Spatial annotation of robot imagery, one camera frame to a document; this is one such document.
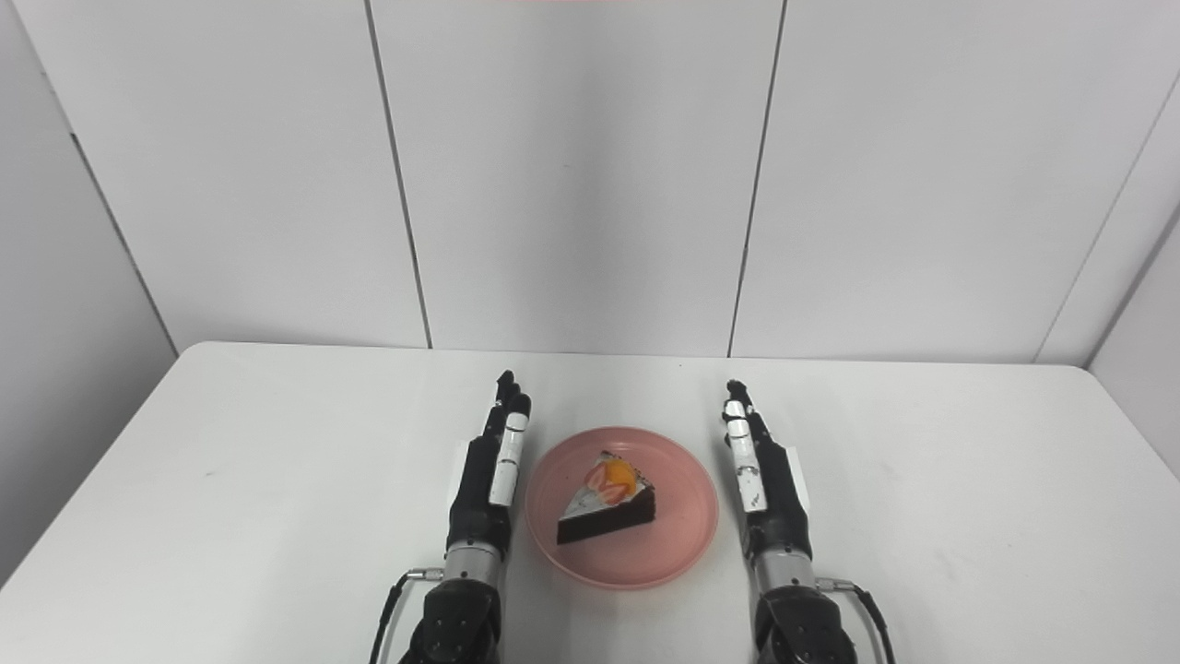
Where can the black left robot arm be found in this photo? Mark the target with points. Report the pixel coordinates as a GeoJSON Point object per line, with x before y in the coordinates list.
{"type": "Point", "coordinates": [461, 618]}

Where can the pink round plate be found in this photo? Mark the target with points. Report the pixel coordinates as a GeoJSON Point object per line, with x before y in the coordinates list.
{"type": "Point", "coordinates": [673, 526]}

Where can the chocolate cake slice with fruit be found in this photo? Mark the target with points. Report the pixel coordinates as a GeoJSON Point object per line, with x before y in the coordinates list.
{"type": "Point", "coordinates": [604, 516]}

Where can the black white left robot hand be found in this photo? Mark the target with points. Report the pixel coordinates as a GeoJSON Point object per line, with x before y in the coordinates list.
{"type": "Point", "coordinates": [479, 503]}

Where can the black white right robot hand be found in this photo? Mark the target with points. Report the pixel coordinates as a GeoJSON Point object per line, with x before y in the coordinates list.
{"type": "Point", "coordinates": [779, 516]}

